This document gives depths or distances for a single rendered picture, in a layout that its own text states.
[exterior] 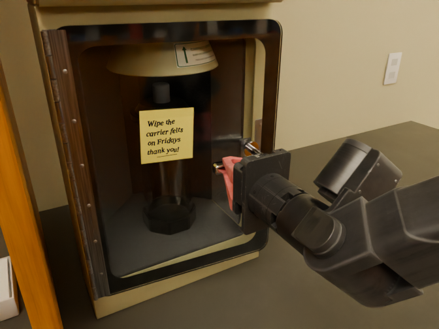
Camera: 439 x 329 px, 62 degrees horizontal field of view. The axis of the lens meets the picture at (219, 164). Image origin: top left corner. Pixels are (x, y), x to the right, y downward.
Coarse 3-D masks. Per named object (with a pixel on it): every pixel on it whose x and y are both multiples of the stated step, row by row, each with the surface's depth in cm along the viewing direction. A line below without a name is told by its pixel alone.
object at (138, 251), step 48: (96, 48) 43; (144, 48) 45; (192, 48) 48; (240, 48) 50; (96, 96) 45; (144, 96) 47; (192, 96) 50; (240, 96) 53; (96, 144) 47; (240, 144) 57; (96, 192) 50; (144, 192) 53; (192, 192) 56; (144, 240) 56; (192, 240) 60; (240, 240) 65
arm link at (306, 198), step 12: (324, 192) 38; (288, 204) 39; (300, 204) 38; (312, 204) 37; (324, 204) 38; (288, 216) 38; (300, 216) 37; (288, 228) 38; (288, 240) 38; (300, 252) 37
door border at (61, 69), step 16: (48, 32) 40; (64, 32) 41; (64, 48) 41; (48, 64) 41; (64, 64) 42; (64, 80) 43; (64, 96) 43; (64, 112) 44; (80, 128) 46; (64, 144) 45; (80, 144) 46; (80, 160) 47; (80, 176) 48; (80, 192) 49; (80, 224) 50; (96, 224) 52; (96, 240) 53; (96, 256) 54; (96, 272) 55; (96, 288) 56
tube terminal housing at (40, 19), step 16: (32, 0) 40; (32, 16) 45; (48, 16) 41; (64, 16) 41; (80, 16) 42; (96, 16) 43; (112, 16) 44; (128, 16) 45; (144, 16) 46; (160, 16) 47; (176, 16) 48; (192, 16) 49; (208, 16) 50; (224, 16) 51; (240, 16) 52; (256, 16) 53; (48, 80) 44; (48, 96) 49; (64, 160) 49; (64, 176) 56; (80, 240) 54; (80, 256) 62; (256, 256) 73; (192, 272) 66; (208, 272) 68; (144, 288) 62; (160, 288) 64; (176, 288) 66; (96, 304) 59; (112, 304) 60; (128, 304) 62
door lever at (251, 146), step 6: (246, 144) 57; (252, 144) 57; (246, 150) 57; (252, 150) 56; (258, 150) 56; (246, 156) 53; (258, 156) 53; (216, 162) 52; (222, 162) 51; (216, 168) 51; (222, 168) 51; (216, 174) 51
